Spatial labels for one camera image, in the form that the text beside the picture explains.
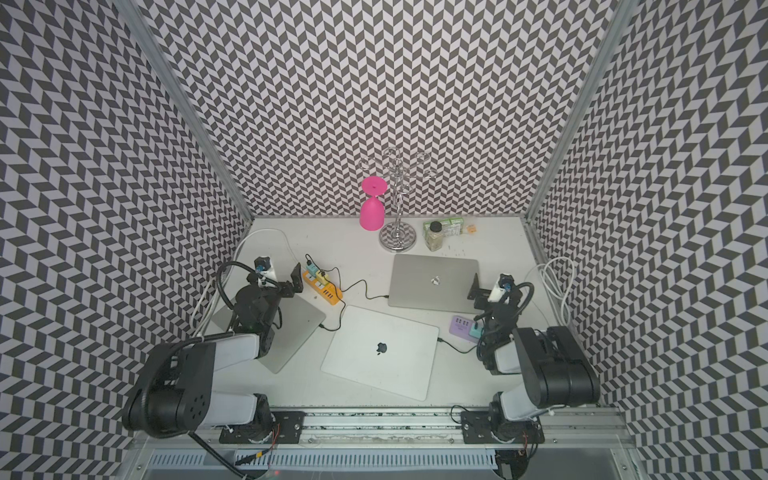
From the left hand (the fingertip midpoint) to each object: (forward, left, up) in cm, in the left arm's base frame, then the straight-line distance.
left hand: (284, 265), depth 88 cm
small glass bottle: (+16, -47, -7) cm, 50 cm away
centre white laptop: (-21, -31, -13) cm, 40 cm away
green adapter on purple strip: (-17, -56, -10) cm, 60 cm away
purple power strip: (-14, -53, -13) cm, 56 cm away
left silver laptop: (-11, -3, -15) cm, 19 cm away
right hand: (-4, -62, -3) cm, 62 cm away
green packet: (+22, -53, -8) cm, 58 cm away
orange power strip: (-4, -12, -10) cm, 16 cm away
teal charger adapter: (+2, -7, -5) cm, 9 cm away
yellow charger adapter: (0, -10, -8) cm, 12 cm away
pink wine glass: (+13, -26, +8) cm, 31 cm away
